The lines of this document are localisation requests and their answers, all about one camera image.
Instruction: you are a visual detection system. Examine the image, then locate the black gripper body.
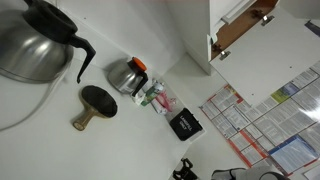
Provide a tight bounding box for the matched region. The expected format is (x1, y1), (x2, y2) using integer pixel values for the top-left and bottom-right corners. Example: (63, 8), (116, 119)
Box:
(172, 167), (198, 180)

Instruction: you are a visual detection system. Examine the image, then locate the white open cabinet door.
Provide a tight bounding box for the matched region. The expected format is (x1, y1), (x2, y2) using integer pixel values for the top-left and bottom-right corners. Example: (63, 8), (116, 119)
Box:
(209, 6), (320, 108)

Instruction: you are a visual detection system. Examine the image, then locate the white cabinet drawer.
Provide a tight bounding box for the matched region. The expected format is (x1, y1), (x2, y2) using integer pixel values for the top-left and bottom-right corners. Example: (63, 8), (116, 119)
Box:
(208, 0), (279, 62)

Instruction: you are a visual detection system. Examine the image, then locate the black landfill waste bin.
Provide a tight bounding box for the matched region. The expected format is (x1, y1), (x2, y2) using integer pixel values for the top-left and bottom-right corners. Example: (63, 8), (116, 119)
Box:
(169, 107), (204, 142)

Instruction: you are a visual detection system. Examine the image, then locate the clear holder with pink packets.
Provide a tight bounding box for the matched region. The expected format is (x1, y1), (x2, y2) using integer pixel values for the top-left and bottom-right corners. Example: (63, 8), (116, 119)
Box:
(151, 91), (178, 117)

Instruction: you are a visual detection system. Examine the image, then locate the green labelled bottle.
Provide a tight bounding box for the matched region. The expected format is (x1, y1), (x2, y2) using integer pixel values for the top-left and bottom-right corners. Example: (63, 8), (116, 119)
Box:
(141, 79), (165, 107)

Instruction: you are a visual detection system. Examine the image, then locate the black table tennis paddle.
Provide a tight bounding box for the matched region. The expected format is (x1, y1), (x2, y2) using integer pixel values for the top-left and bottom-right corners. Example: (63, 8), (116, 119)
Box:
(72, 85), (119, 132)

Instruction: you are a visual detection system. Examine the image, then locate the steel carafe with orange lid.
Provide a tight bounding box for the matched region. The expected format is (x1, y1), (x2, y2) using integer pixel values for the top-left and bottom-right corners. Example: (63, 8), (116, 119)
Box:
(107, 56), (150, 98)

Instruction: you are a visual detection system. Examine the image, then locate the silver cabinet door hinge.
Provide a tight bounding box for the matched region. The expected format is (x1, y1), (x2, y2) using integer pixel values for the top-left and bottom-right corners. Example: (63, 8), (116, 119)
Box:
(218, 50), (232, 61)
(260, 14), (276, 27)

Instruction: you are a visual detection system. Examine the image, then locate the white paper sheet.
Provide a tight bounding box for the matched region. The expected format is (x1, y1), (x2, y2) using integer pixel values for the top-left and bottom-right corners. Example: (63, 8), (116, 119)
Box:
(302, 164), (320, 180)

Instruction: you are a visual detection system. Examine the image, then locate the large steel kettle black lid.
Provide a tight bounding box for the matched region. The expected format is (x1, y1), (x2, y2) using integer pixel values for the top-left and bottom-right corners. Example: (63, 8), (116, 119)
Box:
(0, 0), (97, 84)

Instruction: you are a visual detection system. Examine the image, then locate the grey power cord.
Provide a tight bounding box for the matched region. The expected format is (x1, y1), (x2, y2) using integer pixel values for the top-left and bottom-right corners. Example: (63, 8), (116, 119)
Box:
(0, 59), (74, 132)

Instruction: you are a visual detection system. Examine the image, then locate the dark blue wall sign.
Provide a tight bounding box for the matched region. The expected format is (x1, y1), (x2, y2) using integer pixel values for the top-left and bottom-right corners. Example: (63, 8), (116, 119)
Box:
(304, 19), (320, 38)

